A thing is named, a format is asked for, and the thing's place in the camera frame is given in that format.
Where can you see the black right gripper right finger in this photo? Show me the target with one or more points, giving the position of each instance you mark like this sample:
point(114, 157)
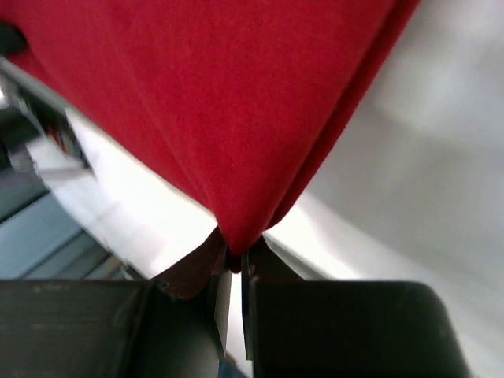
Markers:
point(343, 328)

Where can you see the aluminium mounting rail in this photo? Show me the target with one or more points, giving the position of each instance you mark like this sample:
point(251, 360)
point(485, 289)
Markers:
point(40, 238)

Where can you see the red t shirt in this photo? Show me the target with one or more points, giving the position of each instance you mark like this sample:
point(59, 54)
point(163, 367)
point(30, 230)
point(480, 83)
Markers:
point(236, 103)

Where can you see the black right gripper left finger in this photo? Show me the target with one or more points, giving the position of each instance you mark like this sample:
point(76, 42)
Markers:
point(74, 315)

